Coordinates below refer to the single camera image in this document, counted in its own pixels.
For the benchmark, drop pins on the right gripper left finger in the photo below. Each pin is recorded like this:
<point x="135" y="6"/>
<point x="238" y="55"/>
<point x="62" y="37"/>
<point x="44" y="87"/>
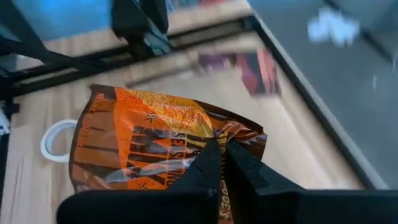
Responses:
<point x="199" y="186"/>

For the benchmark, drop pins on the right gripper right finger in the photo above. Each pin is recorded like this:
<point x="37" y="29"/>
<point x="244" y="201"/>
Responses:
<point x="258" y="193"/>

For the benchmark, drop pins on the orange brown spice pouch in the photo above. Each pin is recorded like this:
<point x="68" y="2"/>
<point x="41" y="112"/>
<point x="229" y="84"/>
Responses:
<point x="140" y="124"/>

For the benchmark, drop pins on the dark red booklet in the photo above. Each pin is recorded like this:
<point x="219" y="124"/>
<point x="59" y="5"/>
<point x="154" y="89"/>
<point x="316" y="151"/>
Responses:
<point x="258" y="74"/>

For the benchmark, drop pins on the white masking tape roll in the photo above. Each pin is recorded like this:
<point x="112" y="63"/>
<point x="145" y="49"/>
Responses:
<point x="45" y="146"/>

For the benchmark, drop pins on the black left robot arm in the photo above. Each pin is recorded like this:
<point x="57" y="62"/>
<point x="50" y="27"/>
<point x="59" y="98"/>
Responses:
<point x="136" y="25"/>

